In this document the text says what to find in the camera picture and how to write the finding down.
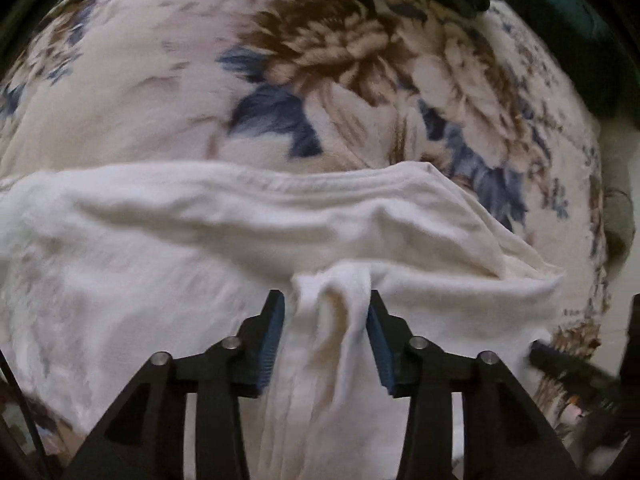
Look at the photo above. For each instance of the white pants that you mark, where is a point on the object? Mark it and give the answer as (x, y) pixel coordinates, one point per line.
(200, 260)

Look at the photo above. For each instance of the large dark teal pillow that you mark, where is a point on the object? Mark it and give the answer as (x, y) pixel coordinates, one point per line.
(570, 30)

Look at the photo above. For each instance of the floral blanket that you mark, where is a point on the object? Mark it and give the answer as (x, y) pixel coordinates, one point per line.
(250, 85)

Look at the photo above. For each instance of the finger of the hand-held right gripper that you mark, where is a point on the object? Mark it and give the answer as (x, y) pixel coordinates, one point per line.
(570, 367)

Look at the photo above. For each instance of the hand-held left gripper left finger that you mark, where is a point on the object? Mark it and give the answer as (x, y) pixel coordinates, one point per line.
(270, 345)

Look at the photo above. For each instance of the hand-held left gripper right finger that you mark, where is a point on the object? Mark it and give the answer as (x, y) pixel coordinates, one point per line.
(380, 355)

